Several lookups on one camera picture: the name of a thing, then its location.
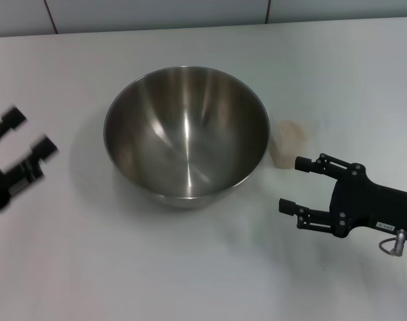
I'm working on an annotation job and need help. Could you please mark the clear plastic cup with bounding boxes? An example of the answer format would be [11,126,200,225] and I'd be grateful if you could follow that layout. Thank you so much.
[268,115,322,170]

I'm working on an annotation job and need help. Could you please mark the white rice grains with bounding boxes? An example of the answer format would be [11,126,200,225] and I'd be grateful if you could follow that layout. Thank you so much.
[272,120,313,168]

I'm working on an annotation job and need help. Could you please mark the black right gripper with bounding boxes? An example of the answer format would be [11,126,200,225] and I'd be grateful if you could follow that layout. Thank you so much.
[278,152,407,243]

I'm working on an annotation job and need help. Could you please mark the stainless steel mixing bowl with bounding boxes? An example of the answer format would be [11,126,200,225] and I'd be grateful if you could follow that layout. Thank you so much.
[103,66,271,211]

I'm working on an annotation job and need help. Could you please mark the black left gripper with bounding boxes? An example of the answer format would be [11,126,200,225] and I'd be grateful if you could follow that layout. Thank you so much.
[0,106,60,212]

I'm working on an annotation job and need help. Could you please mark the grey cable with metal connector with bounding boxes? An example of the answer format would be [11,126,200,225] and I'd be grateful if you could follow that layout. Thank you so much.
[377,229,407,258]

